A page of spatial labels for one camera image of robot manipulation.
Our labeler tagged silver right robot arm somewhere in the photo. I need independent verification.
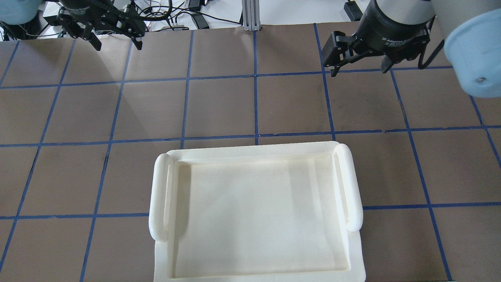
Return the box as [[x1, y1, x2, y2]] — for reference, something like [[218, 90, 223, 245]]
[[321, 0, 501, 98]]

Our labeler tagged white foam tray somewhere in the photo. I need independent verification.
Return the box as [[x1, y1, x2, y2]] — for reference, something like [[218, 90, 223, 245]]
[[149, 141, 366, 282]]

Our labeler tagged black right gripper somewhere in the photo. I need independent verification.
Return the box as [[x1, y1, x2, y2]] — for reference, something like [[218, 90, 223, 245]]
[[322, 27, 431, 77]]

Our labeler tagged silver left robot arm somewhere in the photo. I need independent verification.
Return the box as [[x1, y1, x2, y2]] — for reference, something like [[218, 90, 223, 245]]
[[1, 0, 147, 51]]

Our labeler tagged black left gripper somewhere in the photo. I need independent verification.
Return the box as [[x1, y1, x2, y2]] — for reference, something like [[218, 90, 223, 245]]
[[56, 6, 146, 51]]

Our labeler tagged aluminium frame post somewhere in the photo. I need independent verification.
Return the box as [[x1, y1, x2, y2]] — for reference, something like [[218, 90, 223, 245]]
[[241, 0, 261, 31]]

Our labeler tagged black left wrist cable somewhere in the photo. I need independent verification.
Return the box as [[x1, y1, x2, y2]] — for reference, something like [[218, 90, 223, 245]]
[[129, 0, 175, 22]]

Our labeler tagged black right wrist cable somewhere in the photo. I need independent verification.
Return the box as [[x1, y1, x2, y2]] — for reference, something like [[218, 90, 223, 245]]
[[418, 37, 447, 70]]

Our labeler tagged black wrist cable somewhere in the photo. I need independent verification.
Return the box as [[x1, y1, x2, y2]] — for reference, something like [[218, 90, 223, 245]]
[[129, 0, 175, 22], [418, 37, 447, 70]]

